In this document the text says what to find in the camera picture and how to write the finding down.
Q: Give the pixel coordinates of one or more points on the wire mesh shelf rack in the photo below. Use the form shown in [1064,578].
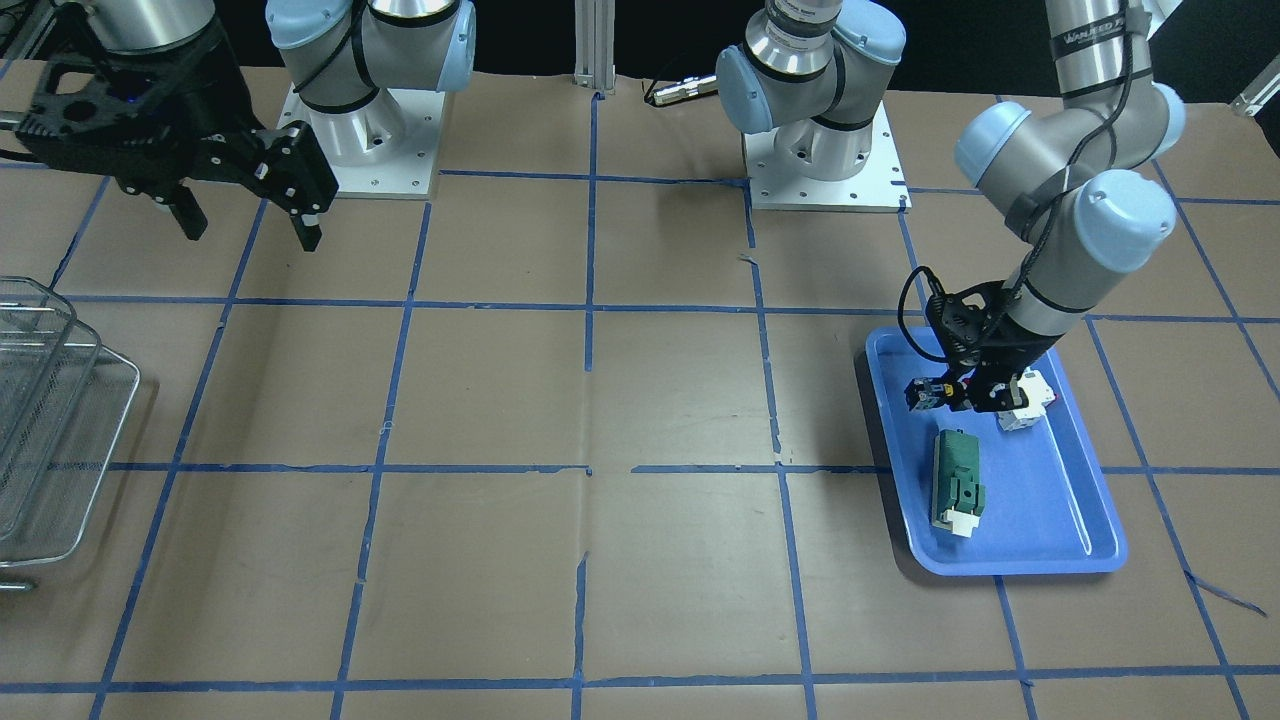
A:
[65,396]

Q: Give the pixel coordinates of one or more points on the blue plastic tray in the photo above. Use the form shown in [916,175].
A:
[1048,509]

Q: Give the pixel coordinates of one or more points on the red emergency push button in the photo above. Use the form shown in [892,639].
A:
[919,395]

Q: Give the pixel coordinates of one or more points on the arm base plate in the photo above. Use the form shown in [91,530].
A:
[410,150]
[808,167]

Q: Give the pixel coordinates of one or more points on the aluminium frame post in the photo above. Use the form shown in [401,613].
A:
[595,21]

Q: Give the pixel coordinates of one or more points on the green terminal block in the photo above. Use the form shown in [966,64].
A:
[958,497]

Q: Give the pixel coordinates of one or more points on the white circuit breaker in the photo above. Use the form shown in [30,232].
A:
[1037,395]

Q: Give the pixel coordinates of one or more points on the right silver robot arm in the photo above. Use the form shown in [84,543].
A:
[340,54]

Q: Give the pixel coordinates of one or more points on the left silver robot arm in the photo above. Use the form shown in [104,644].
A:
[815,72]

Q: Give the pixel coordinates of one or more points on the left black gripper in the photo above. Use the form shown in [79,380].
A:
[1001,361]

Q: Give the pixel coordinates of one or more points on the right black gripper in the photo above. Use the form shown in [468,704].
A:
[232,152]

